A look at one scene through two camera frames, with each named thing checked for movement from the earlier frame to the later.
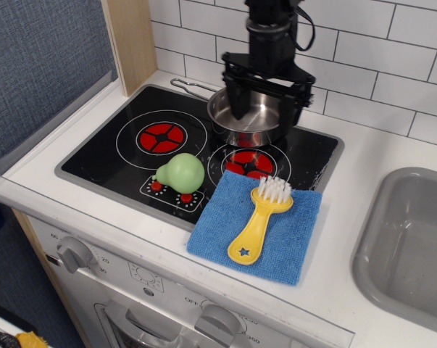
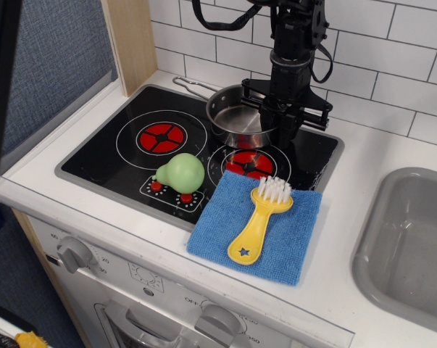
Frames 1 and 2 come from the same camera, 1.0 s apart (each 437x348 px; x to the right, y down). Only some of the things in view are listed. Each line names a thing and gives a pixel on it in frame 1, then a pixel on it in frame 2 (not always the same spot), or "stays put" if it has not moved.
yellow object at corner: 30,340 stays put
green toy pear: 184,172 stays put
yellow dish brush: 272,193 stays put
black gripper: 271,62 → 289,90
